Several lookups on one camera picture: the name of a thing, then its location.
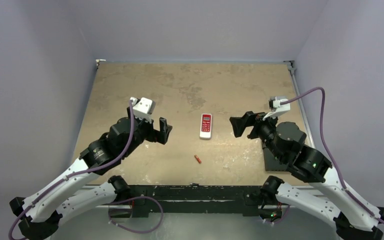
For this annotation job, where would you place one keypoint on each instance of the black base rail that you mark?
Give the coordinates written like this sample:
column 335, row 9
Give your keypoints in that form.
column 246, row 200

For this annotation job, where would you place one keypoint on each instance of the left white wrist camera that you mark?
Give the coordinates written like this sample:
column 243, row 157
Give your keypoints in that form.
column 143, row 108

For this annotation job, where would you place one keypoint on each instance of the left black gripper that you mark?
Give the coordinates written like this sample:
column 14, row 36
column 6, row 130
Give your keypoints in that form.
column 160, row 136

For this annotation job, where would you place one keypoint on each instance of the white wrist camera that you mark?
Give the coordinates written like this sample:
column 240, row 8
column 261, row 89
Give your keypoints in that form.
column 143, row 108
column 277, row 107

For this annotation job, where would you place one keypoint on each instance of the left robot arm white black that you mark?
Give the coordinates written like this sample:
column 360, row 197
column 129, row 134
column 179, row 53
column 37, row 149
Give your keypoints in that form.
column 40, row 215

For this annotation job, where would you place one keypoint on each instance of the white red remote control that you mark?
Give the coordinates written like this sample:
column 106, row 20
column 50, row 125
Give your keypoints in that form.
column 206, row 126

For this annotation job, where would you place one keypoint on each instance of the red AAA battery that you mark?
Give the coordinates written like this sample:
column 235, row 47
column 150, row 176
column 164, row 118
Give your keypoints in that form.
column 197, row 159

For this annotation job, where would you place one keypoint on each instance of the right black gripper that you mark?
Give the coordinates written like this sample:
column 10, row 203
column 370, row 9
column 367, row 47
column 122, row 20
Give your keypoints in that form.
column 253, row 125

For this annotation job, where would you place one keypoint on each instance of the aluminium frame rail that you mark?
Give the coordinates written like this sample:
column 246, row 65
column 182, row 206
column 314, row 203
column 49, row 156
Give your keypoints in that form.
column 292, row 70

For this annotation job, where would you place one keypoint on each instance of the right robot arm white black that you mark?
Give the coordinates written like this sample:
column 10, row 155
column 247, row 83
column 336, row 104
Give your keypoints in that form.
column 343, row 209

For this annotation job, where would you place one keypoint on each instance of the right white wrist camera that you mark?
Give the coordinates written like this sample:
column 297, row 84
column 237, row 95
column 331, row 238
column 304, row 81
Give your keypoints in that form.
column 277, row 107

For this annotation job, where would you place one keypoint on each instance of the black perforated box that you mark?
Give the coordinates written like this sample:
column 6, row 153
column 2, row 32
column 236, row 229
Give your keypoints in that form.
column 270, row 163

